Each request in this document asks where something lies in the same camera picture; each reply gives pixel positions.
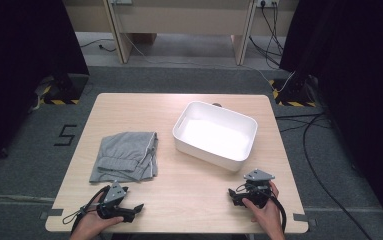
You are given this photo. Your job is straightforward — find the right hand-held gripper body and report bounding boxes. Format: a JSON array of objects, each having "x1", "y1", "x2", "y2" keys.
[{"x1": 242, "y1": 168, "x2": 276, "y2": 210}]

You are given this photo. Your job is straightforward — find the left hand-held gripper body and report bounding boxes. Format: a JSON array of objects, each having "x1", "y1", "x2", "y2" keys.
[{"x1": 96, "y1": 180, "x2": 137, "y2": 224}]

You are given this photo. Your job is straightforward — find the grey pants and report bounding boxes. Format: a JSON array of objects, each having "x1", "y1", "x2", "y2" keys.
[{"x1": 88, "y1": 131, "x2": 159, "y2": 184}]

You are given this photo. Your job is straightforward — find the white plastic bin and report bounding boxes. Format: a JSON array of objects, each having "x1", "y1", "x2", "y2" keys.
[{"x1": 172, "y1": 100, "x2": 259, "y2": 173}]

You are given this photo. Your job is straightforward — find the person's right hand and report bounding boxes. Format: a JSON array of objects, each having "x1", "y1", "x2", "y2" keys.
[{"x1": 242, "y1": 180, "x2": 281, "y2": 233}]

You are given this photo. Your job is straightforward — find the person's left hand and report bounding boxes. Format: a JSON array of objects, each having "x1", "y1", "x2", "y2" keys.
[{"x1": 75, "y1": 207, "x2": 125, "y2": 238}]

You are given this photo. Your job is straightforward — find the stand base with hazard tape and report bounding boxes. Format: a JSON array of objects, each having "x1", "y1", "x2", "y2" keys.
[
  {"x1": 268, "y1": 77, "x2": 319, "y2": 108},
  {"x1": 38, "y1": 73, "x2": 90, "y2": 106}
]

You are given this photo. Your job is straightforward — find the black curtain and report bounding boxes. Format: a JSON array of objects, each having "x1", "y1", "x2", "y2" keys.
[
  {"x1": 0, "y1": 0, "x2": 90, "y2": 176},
  {"x1": 278, "y1": 0, "x2": 383, "y2": 229}
]

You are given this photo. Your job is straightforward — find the beige desk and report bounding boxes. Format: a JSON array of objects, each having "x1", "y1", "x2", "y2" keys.
[{"x1": 62, "y1": 0, "x2": 301, "y2": 66}]

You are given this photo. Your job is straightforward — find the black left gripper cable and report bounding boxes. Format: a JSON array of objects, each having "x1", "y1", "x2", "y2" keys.
[{"x1": 62, "y1": 184, "x2": 112, "y2": 234}]

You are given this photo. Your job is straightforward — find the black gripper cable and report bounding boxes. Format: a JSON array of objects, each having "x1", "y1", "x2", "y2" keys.
[
  {"x1": 62, "y1": 184, "x2": 112, "y2": 234},
  {"x1": 268, "y1": 194, "x2": 288, "y2": 233}
]

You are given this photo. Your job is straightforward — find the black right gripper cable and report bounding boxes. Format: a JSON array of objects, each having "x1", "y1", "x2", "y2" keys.
[{"x1": 268, "y1": 194, "x2": 288, "y2": 233}]

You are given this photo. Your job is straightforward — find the long black floor cable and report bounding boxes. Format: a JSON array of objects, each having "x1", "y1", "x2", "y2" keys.
[{"x1": 274, "y1": 112, "x2": 375, "y2": 240}]

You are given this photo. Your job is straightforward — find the thin white cable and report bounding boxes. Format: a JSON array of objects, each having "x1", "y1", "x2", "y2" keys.
[{"x1": 120, "y1": 31, "x2": 297, "y2": 94}]

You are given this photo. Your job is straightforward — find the short black floor cable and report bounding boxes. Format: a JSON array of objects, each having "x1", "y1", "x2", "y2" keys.
[{"x1": 79, "y1": 38, "x2": 117, "y2": 53}]

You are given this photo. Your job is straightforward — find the bundle of black cables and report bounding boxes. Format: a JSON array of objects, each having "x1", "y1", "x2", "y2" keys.
[{"x1": 248, "y1": 1, "x2": 285, "y2": 68}]

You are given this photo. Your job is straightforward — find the white wall socket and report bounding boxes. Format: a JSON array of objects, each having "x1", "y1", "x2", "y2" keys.
[{"x1": 256, "y1": 0, "x2": 280, "y2": 8}]

